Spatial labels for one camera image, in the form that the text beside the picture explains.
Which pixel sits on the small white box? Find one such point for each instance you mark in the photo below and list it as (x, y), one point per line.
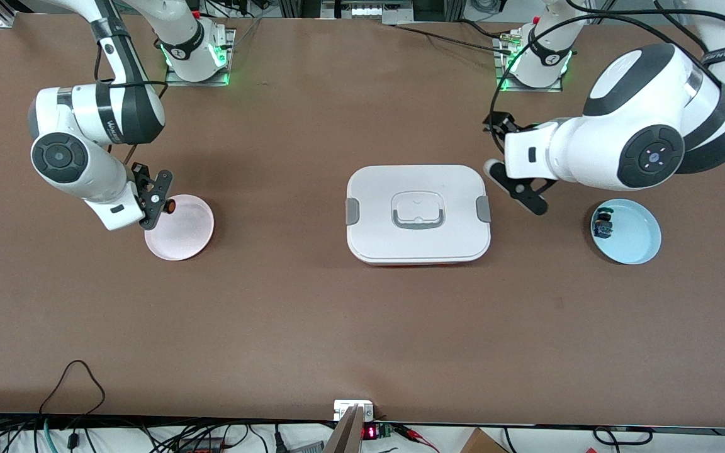
(345, 406)

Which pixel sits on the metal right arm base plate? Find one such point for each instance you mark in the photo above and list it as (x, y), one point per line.
(177, 82)

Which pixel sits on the pink round plate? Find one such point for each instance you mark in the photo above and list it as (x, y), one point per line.
(186, 233)

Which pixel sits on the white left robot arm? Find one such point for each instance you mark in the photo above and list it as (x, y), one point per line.
(646, 107)

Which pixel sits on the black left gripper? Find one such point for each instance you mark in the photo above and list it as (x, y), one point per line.
(500, 124)

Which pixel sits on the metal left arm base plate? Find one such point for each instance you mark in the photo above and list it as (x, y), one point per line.
(529, 89)

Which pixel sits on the light blue round plate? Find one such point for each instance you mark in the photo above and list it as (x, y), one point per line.
(636, 233)

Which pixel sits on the aluminium frame profile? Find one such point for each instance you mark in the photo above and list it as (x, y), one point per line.
(5, 16)

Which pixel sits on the brown cardboard box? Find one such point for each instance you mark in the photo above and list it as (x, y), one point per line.
(481, 443)

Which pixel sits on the red digit display module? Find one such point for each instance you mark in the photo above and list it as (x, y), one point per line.
(370, 432)

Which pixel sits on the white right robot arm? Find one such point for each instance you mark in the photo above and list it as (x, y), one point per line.
(67, 157)

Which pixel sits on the orange push button switch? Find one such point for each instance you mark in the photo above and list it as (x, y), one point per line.
(171, 206)

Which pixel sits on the red clip lead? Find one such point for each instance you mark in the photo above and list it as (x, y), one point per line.
(414, 434)

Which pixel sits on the green push button switch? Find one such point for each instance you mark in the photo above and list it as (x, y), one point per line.
(603, 225)

